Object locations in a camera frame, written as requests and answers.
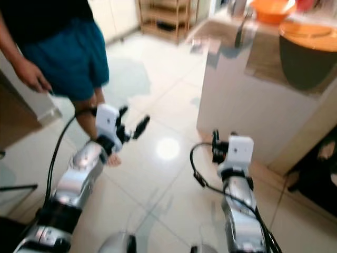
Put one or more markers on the white table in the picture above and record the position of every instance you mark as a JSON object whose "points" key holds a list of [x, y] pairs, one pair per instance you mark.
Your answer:
{"points": [[237, 110]]}

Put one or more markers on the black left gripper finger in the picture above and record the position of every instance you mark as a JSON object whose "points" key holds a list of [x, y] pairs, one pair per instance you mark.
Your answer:
{"points": [[123, 112], [141, 127]]}

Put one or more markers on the black chair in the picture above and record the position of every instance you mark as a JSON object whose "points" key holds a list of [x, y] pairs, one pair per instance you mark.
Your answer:
{"points": [[316, 176]]}

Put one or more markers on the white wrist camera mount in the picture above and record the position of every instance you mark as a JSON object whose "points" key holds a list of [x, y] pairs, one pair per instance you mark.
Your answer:
{"points": [[240, 150], [107, 121]]}

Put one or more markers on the person in blue shorts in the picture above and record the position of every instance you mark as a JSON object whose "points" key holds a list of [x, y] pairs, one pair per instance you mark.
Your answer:
{"points": [[71, 58]]}

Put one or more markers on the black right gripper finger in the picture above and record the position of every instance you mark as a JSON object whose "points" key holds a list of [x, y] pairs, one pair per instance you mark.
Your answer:
{"points": [[231, 135], [216, 138]]}

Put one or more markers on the person's right forearm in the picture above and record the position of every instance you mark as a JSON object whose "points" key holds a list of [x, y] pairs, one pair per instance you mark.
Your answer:
{"points": [[11, 45]]}

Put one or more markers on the dark utensil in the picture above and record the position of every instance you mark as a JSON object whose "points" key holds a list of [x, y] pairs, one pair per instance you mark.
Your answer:
{"points": [[241, 32]]}

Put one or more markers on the orange plastic bowl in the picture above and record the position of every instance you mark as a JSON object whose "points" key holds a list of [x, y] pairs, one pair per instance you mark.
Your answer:
{"points": [[273, 10]]}

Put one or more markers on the grey robot left leg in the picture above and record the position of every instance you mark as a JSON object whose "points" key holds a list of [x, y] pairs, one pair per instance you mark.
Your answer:
{"points": [[116, 243]]}

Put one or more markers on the wooden shelf rack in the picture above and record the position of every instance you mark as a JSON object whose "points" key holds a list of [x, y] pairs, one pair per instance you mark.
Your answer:
{"points": [[166, 18]]}

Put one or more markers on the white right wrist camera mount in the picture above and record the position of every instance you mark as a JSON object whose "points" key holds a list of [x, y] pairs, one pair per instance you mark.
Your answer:
{"points": [[240, 150]]}

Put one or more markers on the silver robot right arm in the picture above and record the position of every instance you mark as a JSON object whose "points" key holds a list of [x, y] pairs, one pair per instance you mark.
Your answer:
{"points": [[239, 216]]}

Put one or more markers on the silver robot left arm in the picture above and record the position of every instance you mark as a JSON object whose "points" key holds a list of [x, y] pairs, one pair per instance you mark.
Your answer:
{"points": [[84, 176]]}

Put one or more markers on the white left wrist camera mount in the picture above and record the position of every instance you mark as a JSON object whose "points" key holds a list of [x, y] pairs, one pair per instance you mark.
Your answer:
{"points": [[107, 121]]}

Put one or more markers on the brown table mat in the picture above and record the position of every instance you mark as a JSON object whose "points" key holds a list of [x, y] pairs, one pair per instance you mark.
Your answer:
{"points": [[263, 52]]}

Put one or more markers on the person's right hand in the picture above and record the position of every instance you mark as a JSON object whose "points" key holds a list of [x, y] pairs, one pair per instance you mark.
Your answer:
{"points": [[31, 76]]}

